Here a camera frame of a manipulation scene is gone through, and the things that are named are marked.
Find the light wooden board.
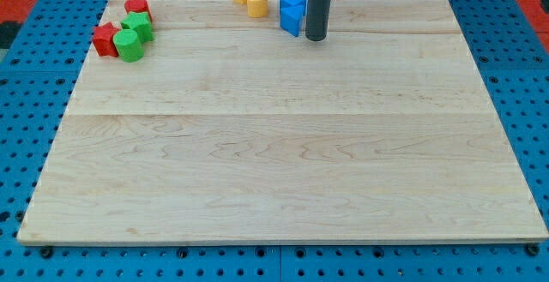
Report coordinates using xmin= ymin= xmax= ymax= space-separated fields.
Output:
xmin=17 ymin=0 xmax=548 ymax=246

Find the blue triangle block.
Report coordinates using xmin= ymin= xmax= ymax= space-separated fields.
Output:
xmin=280 ymin=5 xmax=304 ymax=37

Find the blue cube block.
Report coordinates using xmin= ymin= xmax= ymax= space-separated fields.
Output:
xmin=279 ymin=0 xmax=307 ymax=15

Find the yellow heart block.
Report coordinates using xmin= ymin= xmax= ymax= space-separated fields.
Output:
xmin=247 ymin=0 xmax=268 ymax=18

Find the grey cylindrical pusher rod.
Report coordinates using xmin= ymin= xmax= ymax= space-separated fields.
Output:
xmin=305 ymin=0 xmax=331 ymax=42

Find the green cylinder block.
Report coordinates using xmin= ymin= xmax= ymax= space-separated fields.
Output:
xmin=112 ymin=29 xmax=144 ymax=63

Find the green star block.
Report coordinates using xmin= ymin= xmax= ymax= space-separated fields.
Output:
xmin=121 ymin=11 xmax=154 ymax=44

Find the red cylinder block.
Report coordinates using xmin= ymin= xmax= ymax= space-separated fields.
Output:
xmin=124 ymin=0 xmax=153 ymax=21

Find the red star block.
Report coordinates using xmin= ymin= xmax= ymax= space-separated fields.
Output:
xmin=92 ymin=22 xmax=120 ymax=57

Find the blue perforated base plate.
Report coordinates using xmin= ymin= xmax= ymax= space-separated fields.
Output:
xmin=1 ymin=0 xmax=548 ymax=281

